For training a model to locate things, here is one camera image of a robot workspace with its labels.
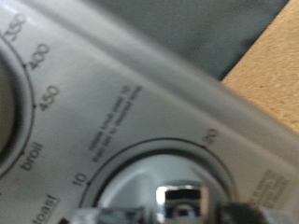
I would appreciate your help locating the silver oven temperature knob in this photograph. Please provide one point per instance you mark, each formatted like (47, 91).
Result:
(4, 102)

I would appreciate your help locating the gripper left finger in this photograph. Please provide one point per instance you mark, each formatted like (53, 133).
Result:
(106, 217)

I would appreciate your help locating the silver toaster oven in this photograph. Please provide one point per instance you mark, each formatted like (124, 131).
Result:
(124, 109)

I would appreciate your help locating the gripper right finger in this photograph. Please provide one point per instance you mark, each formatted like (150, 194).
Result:
(249, 216)

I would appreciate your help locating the silver oven timer knob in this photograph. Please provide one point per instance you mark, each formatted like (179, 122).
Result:
(130, 186)

